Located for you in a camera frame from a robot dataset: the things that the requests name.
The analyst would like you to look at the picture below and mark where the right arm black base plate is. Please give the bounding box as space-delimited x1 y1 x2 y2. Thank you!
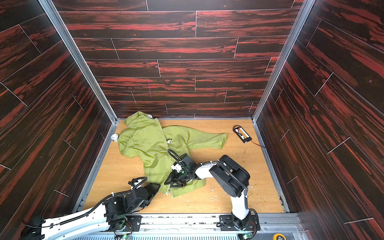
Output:
217 213 261 231

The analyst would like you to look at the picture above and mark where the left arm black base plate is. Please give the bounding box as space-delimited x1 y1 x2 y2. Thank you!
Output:
115 215 142 232

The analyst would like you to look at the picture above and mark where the black battery pack with label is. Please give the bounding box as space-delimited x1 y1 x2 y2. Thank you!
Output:
233 125 252 144

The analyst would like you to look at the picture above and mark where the yellow round tape measure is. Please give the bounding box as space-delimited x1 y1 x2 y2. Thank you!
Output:
273 233 287 240

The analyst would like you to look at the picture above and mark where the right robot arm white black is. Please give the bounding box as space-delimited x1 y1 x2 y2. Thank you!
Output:
164 149 251 231

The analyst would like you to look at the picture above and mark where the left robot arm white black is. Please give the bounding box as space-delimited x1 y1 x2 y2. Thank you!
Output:
20 180 161 240

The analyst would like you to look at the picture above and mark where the green zip-up jacket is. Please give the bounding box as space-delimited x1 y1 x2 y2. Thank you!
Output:
118 112 228 198

